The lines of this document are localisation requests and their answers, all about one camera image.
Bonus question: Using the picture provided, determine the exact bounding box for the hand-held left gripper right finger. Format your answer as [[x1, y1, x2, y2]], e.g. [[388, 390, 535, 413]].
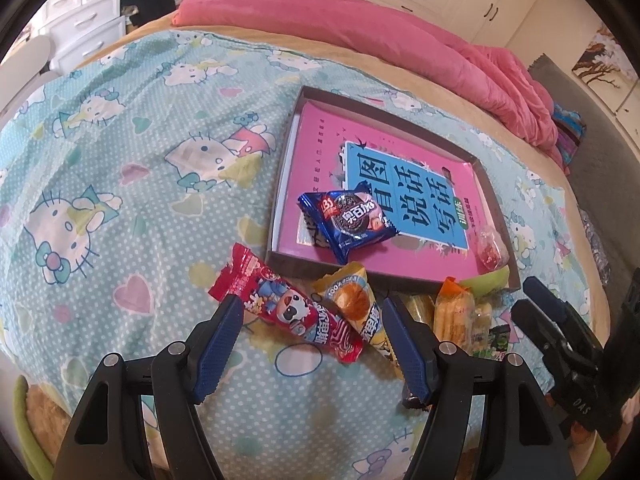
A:
[[382, 294, 568, 480]]

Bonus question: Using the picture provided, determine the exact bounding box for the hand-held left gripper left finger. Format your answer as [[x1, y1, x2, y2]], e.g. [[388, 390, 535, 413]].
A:
[[55, 294, 246, 480]]

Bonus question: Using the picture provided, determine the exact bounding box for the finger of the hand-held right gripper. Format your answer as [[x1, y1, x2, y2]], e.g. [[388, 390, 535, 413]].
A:
[[510, 299, 608, 432], [523, 276, 601, 356]]

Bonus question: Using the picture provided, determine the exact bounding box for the orange rice cracker packet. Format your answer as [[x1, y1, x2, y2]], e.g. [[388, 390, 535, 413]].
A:
[[432, 276, 476, 351]]

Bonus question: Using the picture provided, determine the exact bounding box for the red cartoon snack packet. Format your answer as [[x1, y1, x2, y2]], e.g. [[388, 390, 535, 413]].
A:
[[207, 242, 365, 365]]

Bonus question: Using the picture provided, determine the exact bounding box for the shallow brown cardboard box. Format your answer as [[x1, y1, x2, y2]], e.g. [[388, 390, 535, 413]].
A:
[[267, 86, 521, 293]]

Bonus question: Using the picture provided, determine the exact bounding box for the green plastic piece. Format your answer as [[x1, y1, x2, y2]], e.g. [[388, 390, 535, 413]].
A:
[[467, 267, 511, 298]]

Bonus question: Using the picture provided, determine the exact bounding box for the dark green snack packet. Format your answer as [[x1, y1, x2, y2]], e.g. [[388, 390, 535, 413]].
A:
[[472, 325, 516, 361]]

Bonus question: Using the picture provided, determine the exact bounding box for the clear wrapped red candy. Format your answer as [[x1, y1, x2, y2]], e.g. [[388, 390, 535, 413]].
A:
[[472, 227, 506, 267]]

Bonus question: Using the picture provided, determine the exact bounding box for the yellow snack packet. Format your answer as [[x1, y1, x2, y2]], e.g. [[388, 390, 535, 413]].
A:
[[312, 261, 401, 361]]

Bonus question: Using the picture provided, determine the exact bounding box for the cartoon cat printed blanket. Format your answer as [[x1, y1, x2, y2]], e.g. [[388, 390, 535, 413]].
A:
[[0, 27, 613, 480]]

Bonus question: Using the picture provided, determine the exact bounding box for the blue cookie packet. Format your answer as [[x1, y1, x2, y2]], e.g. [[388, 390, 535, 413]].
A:
[[297, 189, 398, 265]]

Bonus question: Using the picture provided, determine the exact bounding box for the grey padded headboard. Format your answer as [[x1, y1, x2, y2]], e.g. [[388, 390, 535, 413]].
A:
[[527, 55, 640, 281]]

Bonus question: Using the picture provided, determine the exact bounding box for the blue book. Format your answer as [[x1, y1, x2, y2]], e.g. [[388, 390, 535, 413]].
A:
[[342, 141, 473, 251]]

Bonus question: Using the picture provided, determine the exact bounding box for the colourful striped cloth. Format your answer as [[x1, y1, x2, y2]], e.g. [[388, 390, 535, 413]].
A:
[[552, 105, 587, 171]]

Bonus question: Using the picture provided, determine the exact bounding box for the green rimmed brown mat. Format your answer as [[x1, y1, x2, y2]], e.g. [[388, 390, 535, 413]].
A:
[[14, 375, 71, 480]]

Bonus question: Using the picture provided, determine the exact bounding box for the white cabinet with knobs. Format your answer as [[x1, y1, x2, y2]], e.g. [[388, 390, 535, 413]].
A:
[[592, 67, 640, 138]]

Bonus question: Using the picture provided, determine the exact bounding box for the pink book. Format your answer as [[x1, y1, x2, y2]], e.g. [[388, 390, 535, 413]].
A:
[[275, 100, 506, 286]]

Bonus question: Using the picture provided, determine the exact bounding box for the pink duvet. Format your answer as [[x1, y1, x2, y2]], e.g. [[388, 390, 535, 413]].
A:
[[170, 0, 563, 166]]

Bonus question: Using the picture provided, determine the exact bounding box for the white round chair back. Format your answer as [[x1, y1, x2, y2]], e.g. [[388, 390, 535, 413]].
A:
[[0, 35, 53, 111]]

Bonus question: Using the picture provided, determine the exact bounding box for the white drawer cabinet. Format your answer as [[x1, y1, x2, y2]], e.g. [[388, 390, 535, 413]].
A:
[[37, 0, 126, 73]]

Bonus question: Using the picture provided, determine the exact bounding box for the tree wall painting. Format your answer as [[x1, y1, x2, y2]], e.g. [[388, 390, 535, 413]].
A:
[[572, 22, 636, 93]]

